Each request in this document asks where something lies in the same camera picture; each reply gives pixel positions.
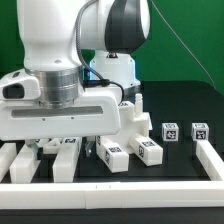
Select white fence wall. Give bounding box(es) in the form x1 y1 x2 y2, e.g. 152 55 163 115
196 140 224 181
0 181 224 210
0 143 17 182

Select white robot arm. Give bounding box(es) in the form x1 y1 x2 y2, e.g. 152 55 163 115
0 0 150 146

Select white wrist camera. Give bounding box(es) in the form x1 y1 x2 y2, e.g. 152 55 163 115
0 69 41 110

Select white front fence wall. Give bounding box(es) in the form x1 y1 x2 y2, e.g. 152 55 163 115
0 181 224 210

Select white left fence wall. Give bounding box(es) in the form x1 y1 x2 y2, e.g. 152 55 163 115
0 143 17 182

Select white tagged cube nut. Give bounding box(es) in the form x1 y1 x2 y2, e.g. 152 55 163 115
191 123 209 141
162 123 179 141

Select white right fence wall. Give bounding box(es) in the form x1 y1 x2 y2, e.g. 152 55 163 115
196 140 224 181

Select white chair back frame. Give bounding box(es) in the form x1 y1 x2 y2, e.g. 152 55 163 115
10 137 82 184

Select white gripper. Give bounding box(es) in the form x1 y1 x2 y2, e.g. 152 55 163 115
0 86 121 158

